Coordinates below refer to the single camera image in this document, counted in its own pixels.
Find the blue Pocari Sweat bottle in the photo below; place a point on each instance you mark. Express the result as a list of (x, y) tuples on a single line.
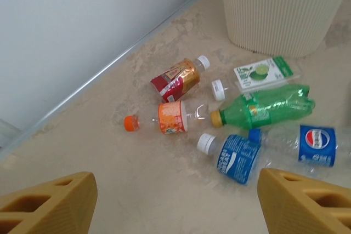
[(238, 160)]

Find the orange label bottle orange cap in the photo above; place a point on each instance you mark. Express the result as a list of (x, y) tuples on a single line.
[(172, 117)]

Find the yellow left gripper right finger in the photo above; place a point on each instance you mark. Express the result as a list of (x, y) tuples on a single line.
[(301, 206)]

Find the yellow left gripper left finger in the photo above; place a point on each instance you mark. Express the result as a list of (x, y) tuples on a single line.
[(55, 206)]

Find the red gold label bottle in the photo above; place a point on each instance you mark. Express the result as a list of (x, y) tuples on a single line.
[(178, 80)]

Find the lime label bottle white cap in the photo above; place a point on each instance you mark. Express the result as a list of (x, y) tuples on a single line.
[(260, 73)]

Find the green soda bottle yellow cap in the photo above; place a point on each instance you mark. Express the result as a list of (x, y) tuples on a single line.
[(268, 108)]

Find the beige bin with pink liner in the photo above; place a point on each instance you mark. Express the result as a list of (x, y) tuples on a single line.
[(279, 12)]

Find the aluminium table edge strip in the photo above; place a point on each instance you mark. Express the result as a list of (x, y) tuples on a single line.
[(105, 68)]

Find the clear Pepsi bottle blue cap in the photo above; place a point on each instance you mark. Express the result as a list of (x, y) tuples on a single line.
[(316, 146)]

